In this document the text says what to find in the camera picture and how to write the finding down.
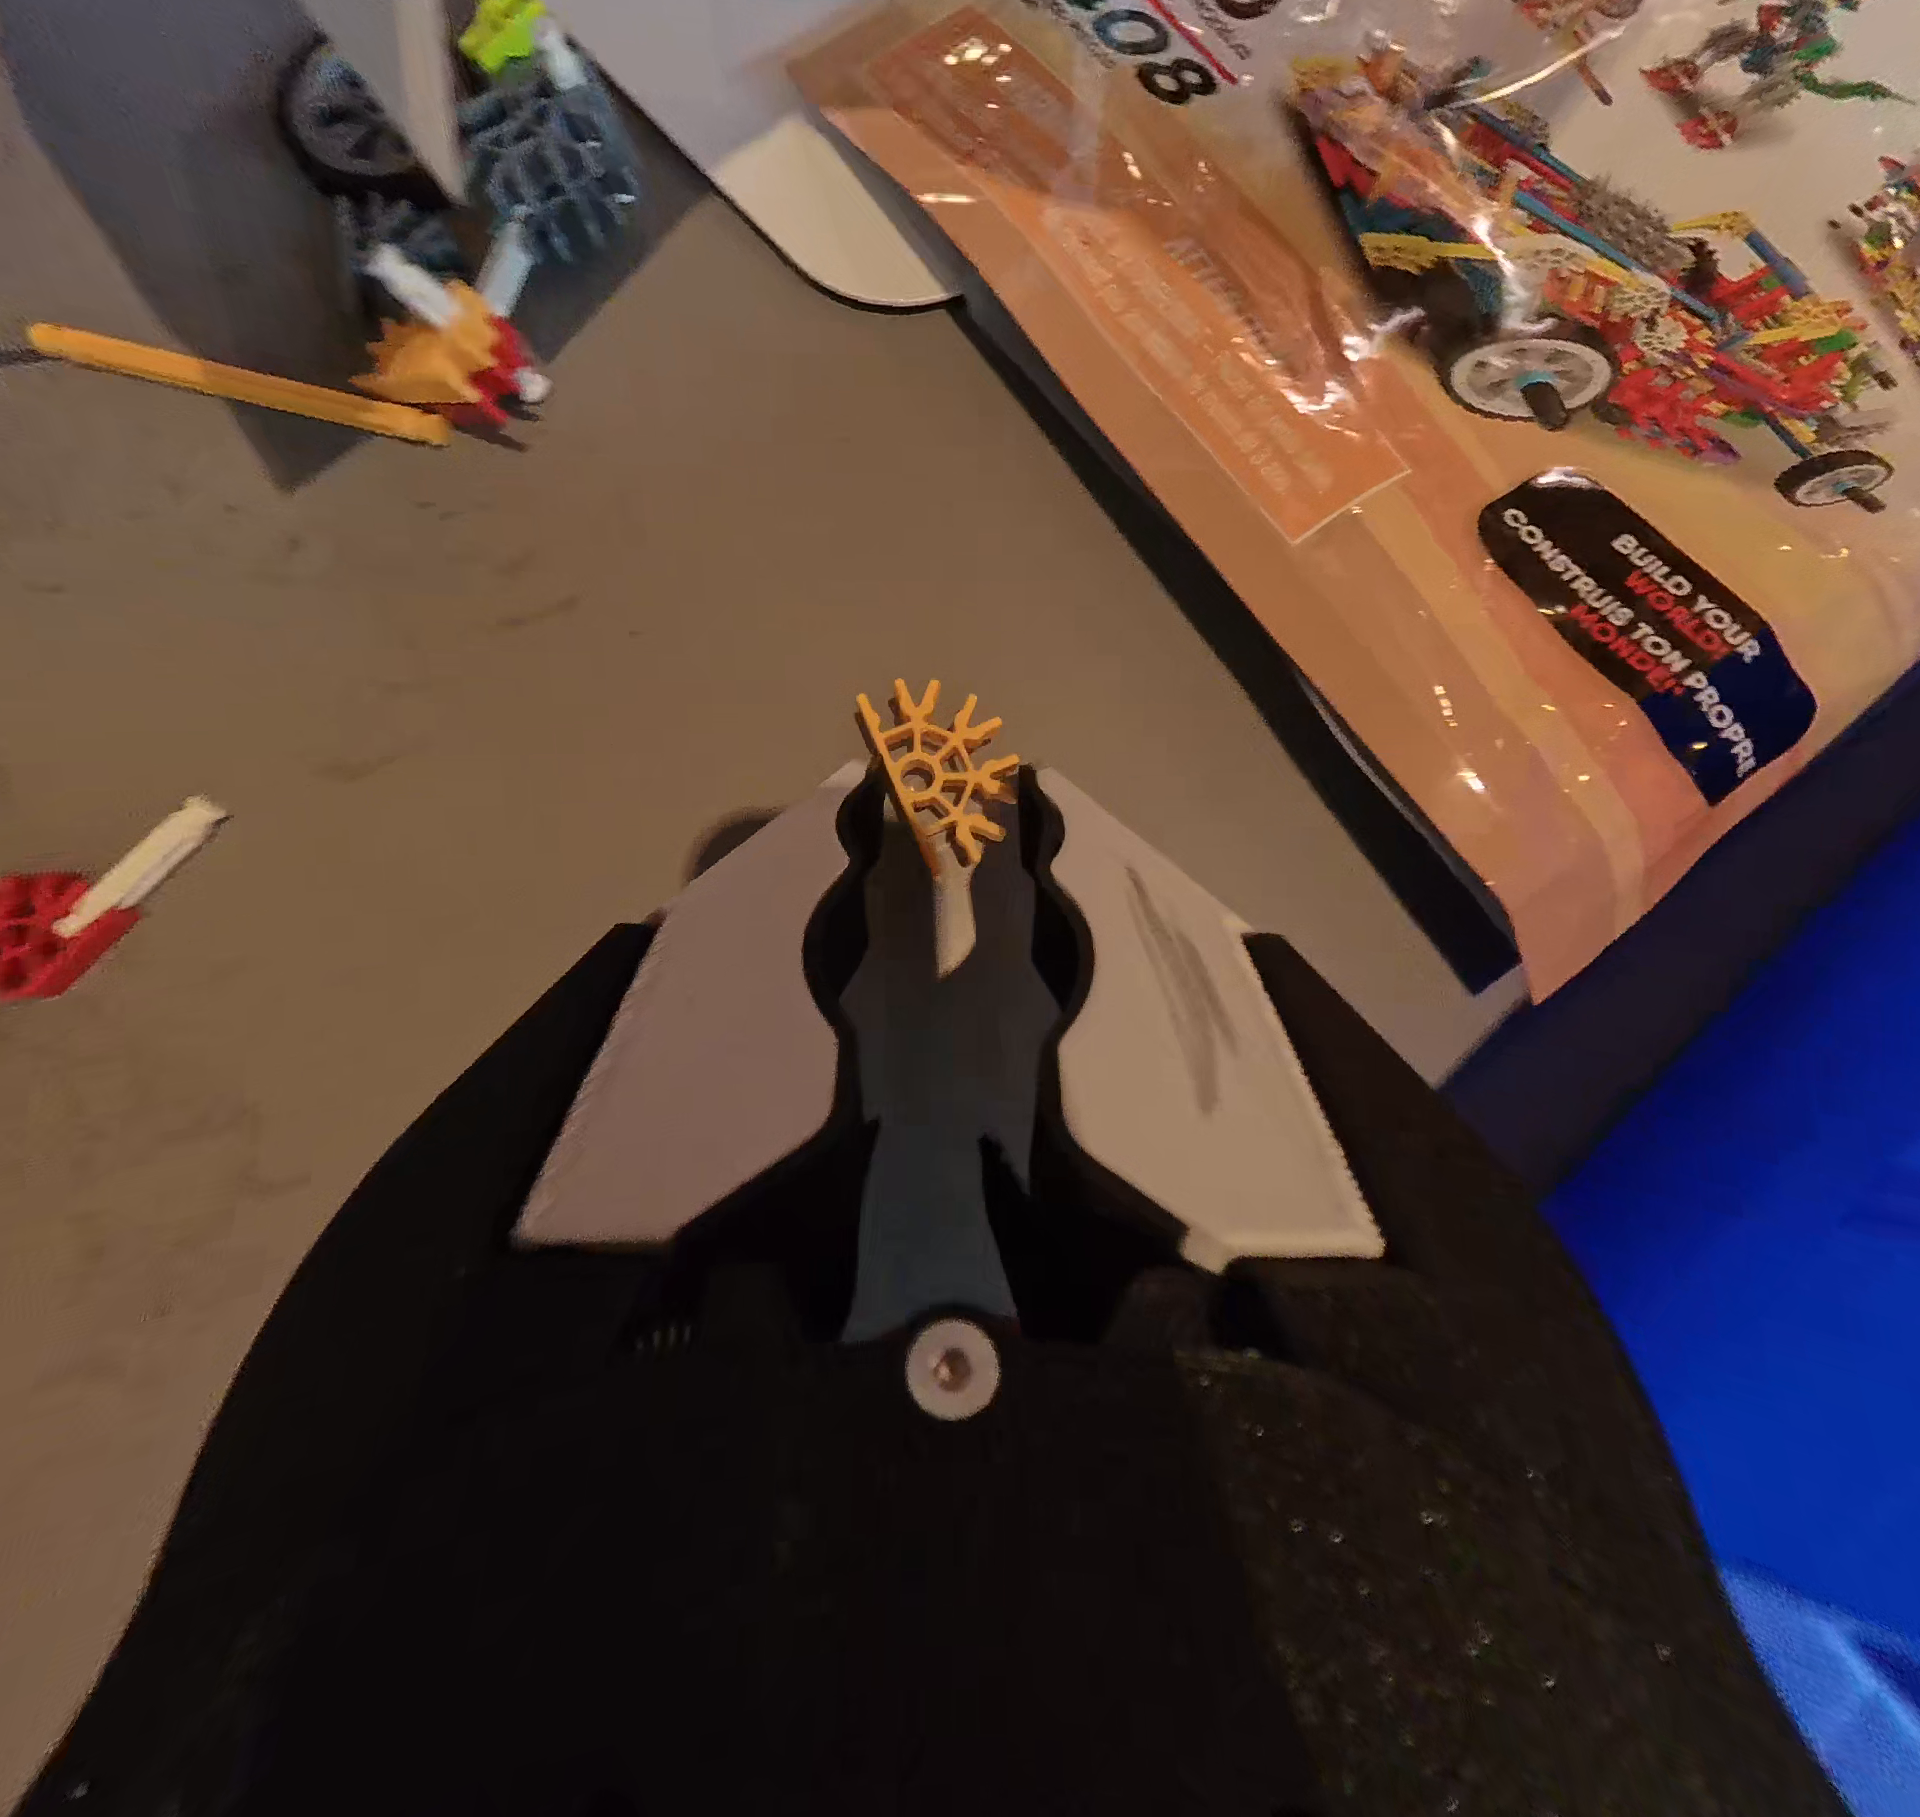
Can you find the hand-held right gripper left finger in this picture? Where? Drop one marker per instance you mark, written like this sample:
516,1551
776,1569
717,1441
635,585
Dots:
705,1067

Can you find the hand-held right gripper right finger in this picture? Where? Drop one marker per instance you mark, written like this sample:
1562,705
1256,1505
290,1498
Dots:
1185,1100

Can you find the yellow half-round connector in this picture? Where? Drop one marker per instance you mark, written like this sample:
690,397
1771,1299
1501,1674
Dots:
923,774

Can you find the short white rod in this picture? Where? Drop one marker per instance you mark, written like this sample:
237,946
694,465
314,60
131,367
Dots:
509,273
411,283
142,866

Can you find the blue plastic bin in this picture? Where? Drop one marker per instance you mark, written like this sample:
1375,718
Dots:
1771,1245

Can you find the printed toy packaging bag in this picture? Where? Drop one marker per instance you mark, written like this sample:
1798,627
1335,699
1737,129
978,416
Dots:
1349,423

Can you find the orange plastic connector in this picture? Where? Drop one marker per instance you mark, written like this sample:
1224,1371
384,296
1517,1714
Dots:
436,357

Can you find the long yellow rod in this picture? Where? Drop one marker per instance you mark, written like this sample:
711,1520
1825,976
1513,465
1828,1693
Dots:
225,381

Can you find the toy wheel with black tyre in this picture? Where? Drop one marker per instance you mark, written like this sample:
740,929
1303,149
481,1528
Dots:
338,125

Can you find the lime green clip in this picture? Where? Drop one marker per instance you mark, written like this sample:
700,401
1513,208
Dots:
505,26

